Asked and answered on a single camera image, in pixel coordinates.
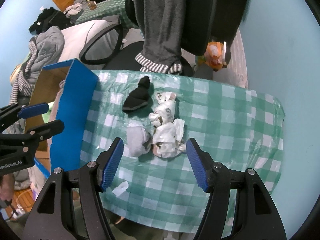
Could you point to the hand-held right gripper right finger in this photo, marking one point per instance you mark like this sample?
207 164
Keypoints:
197 165

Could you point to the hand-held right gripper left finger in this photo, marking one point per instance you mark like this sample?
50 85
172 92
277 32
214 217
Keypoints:
112 165

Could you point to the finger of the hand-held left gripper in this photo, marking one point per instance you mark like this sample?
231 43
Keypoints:
32 110
47 128

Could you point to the neon yellow cloth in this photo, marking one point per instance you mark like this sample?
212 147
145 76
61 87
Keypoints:
49 109

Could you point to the blue-rimmed cardboard box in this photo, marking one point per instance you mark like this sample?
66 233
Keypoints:
72 110

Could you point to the plain white sock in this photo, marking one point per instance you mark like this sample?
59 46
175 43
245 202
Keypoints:
136 140

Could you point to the white patterned sock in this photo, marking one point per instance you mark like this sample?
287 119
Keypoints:
163 112
167 137

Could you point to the black sock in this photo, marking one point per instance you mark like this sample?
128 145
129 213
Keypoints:
137 97

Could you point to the person's left hand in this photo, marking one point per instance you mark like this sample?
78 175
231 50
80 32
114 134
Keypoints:
6 190

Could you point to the small white paper scrap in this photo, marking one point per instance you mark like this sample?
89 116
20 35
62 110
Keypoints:
121 188

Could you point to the grey quilted blanket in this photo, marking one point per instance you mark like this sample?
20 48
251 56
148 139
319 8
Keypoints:
23 180

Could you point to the grey striped garment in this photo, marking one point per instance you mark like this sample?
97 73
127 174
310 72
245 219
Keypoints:
27 82

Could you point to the green checked tablecloth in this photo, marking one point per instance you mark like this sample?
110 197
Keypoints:
225 130

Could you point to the grey quilted jacket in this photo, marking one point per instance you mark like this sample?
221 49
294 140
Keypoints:
50 45

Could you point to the person's olive trousers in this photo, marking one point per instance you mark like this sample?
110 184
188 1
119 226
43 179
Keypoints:
140 230

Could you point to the bed with pale sheet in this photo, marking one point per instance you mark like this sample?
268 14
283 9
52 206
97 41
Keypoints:
80 37

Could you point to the black clothes pile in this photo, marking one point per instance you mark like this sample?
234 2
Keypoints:
47 20

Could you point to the grey clothes pile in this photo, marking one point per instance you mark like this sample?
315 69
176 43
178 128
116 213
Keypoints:
72 10

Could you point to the orange plastic bag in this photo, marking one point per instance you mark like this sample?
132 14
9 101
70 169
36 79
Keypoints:
215 55

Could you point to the amber bottle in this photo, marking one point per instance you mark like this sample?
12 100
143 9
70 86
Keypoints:
91 5

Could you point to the checked cloth side table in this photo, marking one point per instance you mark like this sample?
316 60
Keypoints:
107 10

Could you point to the black office chair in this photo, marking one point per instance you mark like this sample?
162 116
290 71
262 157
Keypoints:
197 17

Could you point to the grey sweater with striped cuffs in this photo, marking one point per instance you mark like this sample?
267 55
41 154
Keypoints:
160 17

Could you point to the black hanging jacket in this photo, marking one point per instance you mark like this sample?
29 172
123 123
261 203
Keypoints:
230 5

